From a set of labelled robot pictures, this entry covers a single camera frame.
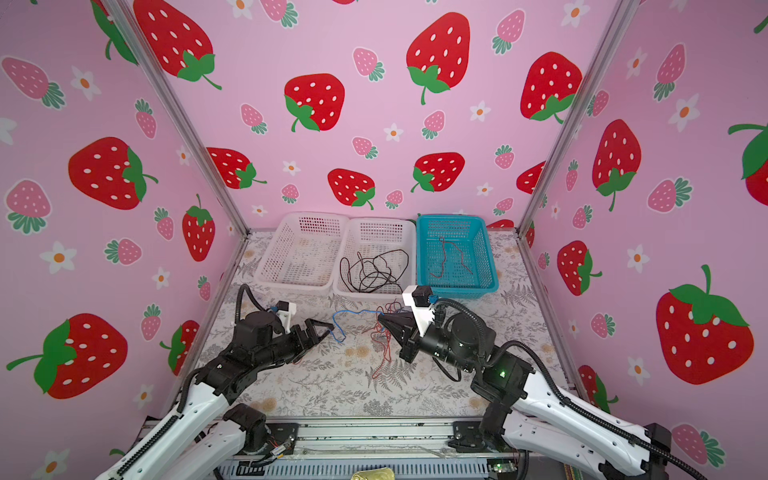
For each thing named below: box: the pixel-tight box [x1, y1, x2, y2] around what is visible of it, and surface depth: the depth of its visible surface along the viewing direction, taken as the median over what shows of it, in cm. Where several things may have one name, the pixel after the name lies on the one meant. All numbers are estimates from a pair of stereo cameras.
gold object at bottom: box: [350, 467, 395, 480], surface depth 66 cm
